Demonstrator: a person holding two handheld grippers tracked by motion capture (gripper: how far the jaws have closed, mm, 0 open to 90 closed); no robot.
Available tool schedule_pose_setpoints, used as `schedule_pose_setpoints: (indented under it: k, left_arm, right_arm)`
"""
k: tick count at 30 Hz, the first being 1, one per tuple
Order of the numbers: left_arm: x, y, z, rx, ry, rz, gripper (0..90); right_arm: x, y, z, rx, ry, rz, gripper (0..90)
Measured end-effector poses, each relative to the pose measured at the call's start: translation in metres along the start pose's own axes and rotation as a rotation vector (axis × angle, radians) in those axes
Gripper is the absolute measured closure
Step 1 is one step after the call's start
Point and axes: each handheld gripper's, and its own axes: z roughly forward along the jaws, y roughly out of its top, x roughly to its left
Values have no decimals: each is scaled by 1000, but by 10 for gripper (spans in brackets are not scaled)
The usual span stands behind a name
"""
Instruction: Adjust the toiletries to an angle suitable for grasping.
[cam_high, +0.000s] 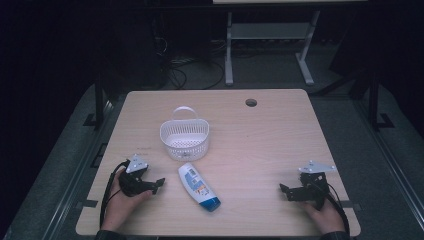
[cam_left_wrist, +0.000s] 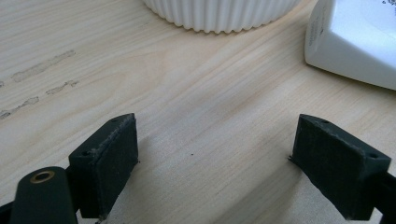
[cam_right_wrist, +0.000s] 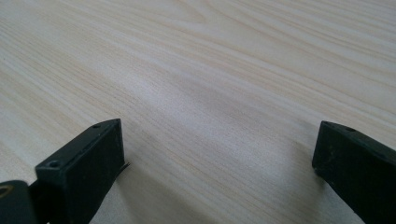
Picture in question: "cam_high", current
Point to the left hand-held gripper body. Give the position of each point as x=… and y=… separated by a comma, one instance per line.
x=136, y=165

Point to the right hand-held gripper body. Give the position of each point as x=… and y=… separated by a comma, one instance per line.
x=313, y=186

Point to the white and blue shampoo bottle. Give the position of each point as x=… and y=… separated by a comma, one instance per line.
x=198, y=186

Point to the white plastic basket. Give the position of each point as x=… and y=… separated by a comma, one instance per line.
x=185, y=140

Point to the person's right hand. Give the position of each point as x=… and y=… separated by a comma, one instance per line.
x=330, y=218

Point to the person's left hand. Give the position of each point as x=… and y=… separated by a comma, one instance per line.
x=117, y=208

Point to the black tape strip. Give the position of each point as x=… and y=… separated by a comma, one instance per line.
x=351, y=205
x=89, y=203

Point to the black metal stand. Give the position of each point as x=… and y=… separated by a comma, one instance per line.
x=99, y=103
x=374, y=100

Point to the white metal table frame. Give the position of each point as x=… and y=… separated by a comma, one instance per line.
x=266, y=31

